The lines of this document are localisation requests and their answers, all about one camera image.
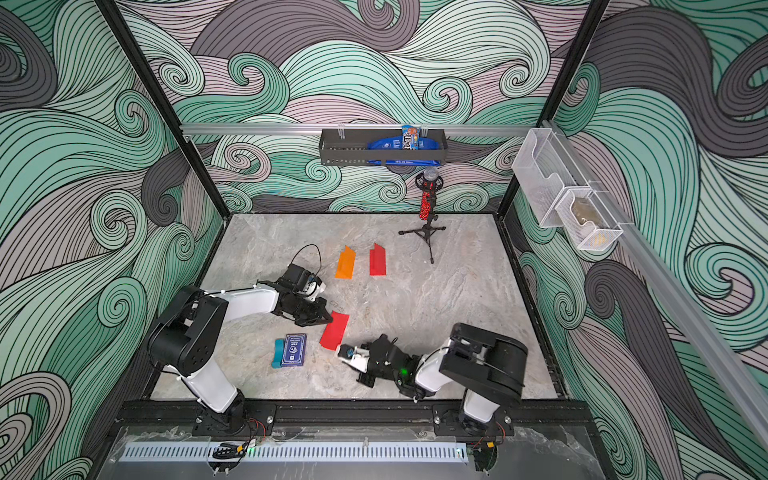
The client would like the orange square paper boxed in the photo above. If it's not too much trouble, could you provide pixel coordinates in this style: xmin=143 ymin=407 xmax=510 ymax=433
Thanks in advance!
xmin=335 ymin=246 xmax=356 ymax=280

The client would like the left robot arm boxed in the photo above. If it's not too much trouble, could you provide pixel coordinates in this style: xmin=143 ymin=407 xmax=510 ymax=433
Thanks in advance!
xmin=145 ymin=263 xmax=332 ymax=435

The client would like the black wall shelf basket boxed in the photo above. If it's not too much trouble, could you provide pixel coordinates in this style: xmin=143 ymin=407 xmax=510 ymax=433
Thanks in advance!
xmin=319 ymin=127 xmax=448 ymax=167

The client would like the white slotted cable duct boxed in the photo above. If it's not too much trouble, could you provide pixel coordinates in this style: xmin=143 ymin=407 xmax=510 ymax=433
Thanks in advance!
xmin=117 ymin=441 xmax=469 ymax=464

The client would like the blue snack package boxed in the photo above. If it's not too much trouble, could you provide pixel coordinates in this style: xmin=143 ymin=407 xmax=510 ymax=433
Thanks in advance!
xmin=367 ymin=125 xmax=441 ymax=150

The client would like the clear plastic bin large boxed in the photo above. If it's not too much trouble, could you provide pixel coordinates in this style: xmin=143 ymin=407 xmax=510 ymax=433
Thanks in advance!
xmin=513 ymin=128 xmax=579 ymax=228

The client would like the red square paper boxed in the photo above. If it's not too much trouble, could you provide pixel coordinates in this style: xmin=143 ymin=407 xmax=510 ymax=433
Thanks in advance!
xmin=369 ymin=244 xmax=387 ymax=276
xmin=320 ymin=311 xmax=350 ymax=351

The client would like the clear plastic bin small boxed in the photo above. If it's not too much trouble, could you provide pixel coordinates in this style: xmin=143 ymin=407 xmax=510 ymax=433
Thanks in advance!
xmin=555 ymin=187 xmax=622 ymax=253

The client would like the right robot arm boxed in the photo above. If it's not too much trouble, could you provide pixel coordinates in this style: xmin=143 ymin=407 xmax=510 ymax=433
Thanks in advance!
xmin=337 ymin=323 xmax=528 ymax=436

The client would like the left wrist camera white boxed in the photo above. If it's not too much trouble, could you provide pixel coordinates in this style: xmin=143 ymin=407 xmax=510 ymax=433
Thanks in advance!
xmin=300 ymin=275 xmax=326 ymax=302

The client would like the black mini tripod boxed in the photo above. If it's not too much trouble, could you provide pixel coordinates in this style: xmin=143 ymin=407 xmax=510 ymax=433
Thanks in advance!
xmin=398 ymin=203 xmax=446 ymax=264

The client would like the aluminium rail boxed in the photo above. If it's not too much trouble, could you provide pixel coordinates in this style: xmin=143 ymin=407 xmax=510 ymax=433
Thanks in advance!
xmin=181 ymin=122 xmax=533 ymax=137
xmin=542 ymin=120 xmax=767 ymax=447

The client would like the teal small block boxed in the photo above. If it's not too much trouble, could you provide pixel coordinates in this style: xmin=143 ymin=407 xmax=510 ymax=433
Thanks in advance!
xmin=271 ymin=339 xmax=285 ymax=369

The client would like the aluminium rail back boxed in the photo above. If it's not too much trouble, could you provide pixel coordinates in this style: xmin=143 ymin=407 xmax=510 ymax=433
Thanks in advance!
xmin=181 ymin=122 xmax=533 ymax=137

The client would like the black front base frame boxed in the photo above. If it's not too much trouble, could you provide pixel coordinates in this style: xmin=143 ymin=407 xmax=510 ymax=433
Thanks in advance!
xmin=114 ymin=399 xmax=593 ymax=439

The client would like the aluminium rail right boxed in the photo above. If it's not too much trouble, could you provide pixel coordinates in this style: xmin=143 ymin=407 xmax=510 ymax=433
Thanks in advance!
xmin=542 ymin=120 xmax=767 ymax=447

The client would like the blue card box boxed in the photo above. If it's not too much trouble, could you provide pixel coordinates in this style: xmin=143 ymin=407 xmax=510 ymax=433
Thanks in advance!
xmin=281 ymin=333 xmax=307 ymax=368

